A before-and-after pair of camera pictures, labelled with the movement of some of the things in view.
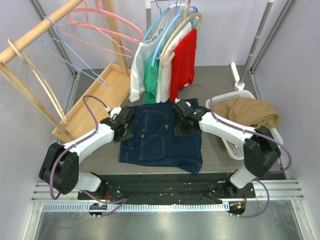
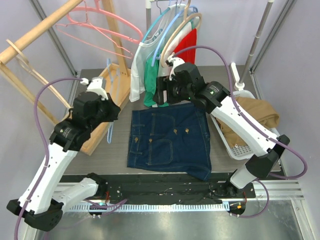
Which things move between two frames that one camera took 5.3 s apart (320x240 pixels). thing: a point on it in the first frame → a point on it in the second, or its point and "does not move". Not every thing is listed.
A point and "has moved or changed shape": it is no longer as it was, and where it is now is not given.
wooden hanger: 25,58 → 26,64
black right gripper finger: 183,129 → 163,84
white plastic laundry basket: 237,152 does not move
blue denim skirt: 154,143 has moved or changed shape
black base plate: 168,187 does not move
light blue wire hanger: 59,47 → 111,125
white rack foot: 238,86 does not move
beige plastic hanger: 163,62 does not move
